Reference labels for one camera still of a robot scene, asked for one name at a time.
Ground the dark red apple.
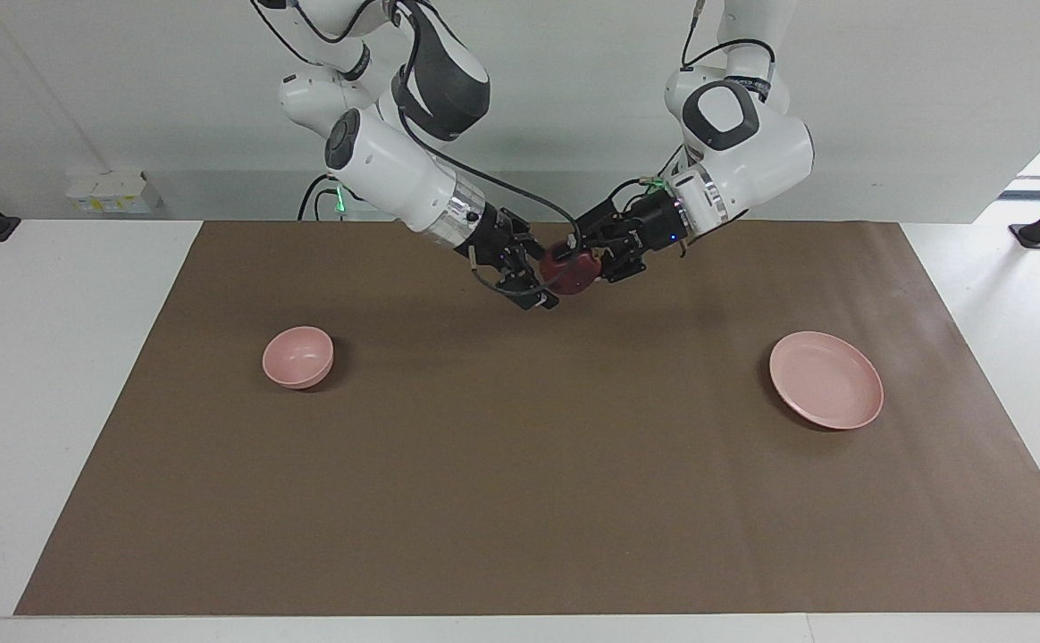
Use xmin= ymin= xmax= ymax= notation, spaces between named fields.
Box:
xmin=540 ymin=241 xmax=600 ymax=296

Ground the pink plate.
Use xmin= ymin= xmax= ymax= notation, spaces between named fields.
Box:
xmin=769 ymin=331 xmax=885 ymax=430

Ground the pink bowl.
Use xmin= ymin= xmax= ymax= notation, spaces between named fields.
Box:
xmin=262 ymin=326 xmax=335 ymax=390

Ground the brown table mat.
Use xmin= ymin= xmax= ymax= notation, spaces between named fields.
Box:
xmin=14 ymin=221 xmax=1040 ymax=616

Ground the white power strip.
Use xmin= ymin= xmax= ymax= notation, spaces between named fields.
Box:
xmin=66 ymin=170 xmax=164 ymax=215

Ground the black left base cable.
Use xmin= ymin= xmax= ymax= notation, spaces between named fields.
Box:
xmin=608 ymin=147 xmax=691 ymax=202

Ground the black base cable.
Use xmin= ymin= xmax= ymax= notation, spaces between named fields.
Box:
xmin=297 ymin=174 xmax=344 ymax=222
xmin=608 ymin=147 xmax=691 ymax=202

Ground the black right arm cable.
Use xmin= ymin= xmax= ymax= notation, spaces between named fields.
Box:
xmin=252 ymin=0 xmax=583 ymax=297

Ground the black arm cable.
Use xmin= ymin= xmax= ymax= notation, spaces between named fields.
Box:
xmin=252 ymin=0 xmax=583 ymax=297
xmin=681 ymin=0 xmax=776 ymax=72

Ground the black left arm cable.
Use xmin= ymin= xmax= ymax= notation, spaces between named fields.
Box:
xmin=681 ymin=0 xmax=776 ymax=72

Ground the black right base cable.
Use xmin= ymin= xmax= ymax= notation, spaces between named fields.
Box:
xmin=297 ymin=174 xmax=344 ymax=222

